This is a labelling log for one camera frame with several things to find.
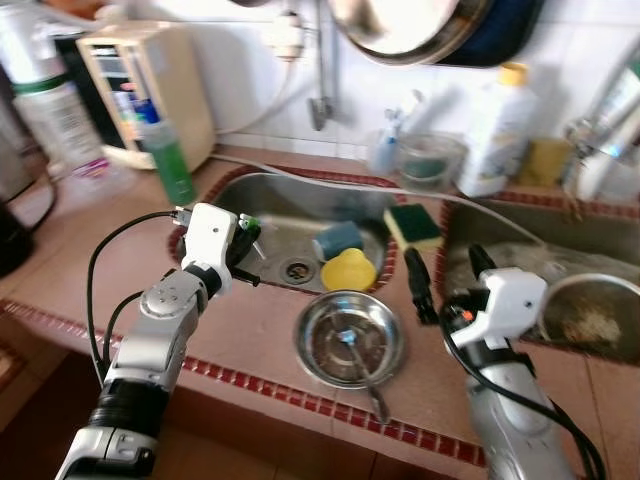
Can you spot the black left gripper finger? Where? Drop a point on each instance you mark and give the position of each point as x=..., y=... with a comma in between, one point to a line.
x=255, y=272
x=246, y=230

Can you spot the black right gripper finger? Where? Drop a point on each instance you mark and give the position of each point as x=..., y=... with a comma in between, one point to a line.
x=420, y=290
x=481, y=264

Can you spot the yellow bowl grey suction base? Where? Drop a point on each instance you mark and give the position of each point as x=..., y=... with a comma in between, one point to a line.
x=348, y=272

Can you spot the blue plastic cup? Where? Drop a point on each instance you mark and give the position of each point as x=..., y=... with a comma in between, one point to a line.
x=338, y=240

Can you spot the round steel dish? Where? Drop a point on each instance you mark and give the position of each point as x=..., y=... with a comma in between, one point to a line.
x=330, y=345

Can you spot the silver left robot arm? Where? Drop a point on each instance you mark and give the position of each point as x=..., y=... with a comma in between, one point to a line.
x=160, y=320

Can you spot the green yellow sponge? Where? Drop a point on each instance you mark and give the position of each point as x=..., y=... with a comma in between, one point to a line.
x=410, y=225

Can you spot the green bottle blue cap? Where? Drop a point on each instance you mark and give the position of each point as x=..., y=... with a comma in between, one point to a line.
x=170, y=165

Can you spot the steel spoon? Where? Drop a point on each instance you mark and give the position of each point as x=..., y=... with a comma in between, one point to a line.
x=365, y=375

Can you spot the clear tub with green scourer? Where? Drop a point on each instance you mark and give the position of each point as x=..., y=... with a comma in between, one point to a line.
x=430, y=165

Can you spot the yellow cleaning pad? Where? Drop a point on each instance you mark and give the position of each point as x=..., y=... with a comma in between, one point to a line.
x=545, y=163

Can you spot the steel pot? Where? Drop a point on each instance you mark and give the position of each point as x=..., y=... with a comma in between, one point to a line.
x=590, y=320

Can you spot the white detergent bottle yellow cap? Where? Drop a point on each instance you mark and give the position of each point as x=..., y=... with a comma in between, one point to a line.
x=495, y=130

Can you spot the beige water filter appliance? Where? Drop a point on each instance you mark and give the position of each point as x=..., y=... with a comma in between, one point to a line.
x=170, y=90

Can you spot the chrome sink faucet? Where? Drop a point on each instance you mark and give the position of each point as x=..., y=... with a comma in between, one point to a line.
x=600, y=150

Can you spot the pink printed plastic packet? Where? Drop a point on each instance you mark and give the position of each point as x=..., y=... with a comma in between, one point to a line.
x=92, y=170

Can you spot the black electric kettle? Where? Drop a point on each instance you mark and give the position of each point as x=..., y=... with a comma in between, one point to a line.
x=12, y=240

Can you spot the hanging steel wok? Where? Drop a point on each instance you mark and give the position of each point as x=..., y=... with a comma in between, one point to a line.
x=420, y=30

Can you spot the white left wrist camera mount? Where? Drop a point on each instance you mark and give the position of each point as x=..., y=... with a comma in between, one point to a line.
x=208, y=240

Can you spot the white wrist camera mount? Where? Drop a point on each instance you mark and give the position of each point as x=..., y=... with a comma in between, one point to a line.
x=510, y=295
x=208, y=240

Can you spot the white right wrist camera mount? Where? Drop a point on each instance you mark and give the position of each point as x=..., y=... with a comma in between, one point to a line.
x=510, y=295

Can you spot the grey wall tap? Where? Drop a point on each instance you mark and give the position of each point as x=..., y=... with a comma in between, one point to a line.
x=320, y=110

